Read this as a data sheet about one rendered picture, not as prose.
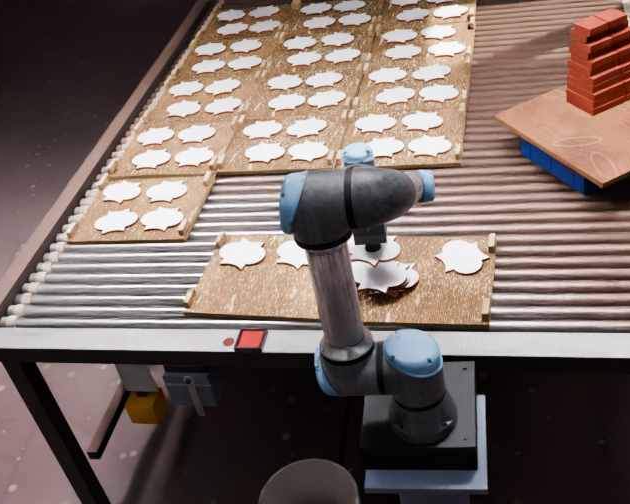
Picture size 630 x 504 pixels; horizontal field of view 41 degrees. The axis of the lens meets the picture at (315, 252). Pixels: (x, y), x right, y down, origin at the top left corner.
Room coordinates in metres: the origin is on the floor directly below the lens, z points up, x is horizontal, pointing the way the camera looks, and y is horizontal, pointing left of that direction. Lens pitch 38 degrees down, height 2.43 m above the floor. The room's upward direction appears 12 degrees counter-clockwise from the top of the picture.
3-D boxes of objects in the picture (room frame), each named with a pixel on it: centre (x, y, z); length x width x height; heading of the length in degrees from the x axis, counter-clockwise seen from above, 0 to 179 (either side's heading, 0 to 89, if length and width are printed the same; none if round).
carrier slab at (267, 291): (1.89, 0.14, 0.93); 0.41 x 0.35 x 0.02; 68
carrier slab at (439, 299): (1.73, -0.25, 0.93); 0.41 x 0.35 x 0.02; 70
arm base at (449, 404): (1.24, -0.16, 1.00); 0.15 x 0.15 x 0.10
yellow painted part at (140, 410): (1.75, 0.58, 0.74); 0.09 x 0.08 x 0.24; 72
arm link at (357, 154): (1.73, -0.15, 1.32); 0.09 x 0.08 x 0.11; 164
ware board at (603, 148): (2.15, -0.96, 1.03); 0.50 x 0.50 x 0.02; 19
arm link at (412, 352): (1.25, -0.15, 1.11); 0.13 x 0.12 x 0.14; 74
